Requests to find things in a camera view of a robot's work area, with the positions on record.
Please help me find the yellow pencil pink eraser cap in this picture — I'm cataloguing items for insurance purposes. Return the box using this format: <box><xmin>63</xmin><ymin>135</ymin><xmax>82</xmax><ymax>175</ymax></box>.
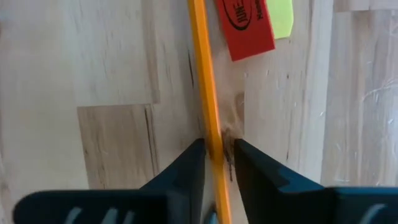
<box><xmin>187</xmin><ymin>0</ymin><xmax>233</xmax><ymax>224</ymax></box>

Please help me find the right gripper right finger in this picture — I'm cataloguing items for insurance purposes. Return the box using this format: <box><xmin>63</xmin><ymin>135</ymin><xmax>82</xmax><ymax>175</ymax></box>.
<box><xmin>233</xmin><ymin>138</ymin><xmax>398</xmax><ymax>224</ymax></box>

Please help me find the red printed eraser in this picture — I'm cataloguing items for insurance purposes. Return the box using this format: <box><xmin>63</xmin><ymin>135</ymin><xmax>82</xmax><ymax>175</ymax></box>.
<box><xmin>214</xmin><ymin>0</ymin><xmax>276</xmax><ymax>62</ymax></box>

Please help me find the yellow-green eraser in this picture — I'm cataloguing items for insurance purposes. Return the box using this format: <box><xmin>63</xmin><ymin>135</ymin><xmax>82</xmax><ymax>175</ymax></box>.
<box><xmin>266</xmin><ymin>0</ymin><xmax>295</xmax><ymax>40</ymax></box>

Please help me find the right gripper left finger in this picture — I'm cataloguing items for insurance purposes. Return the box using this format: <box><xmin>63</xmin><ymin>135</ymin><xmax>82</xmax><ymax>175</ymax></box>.
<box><xmin>12</xmin><ymin>138</ymin><xmax>206</xmax><ymax>224</ymax></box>

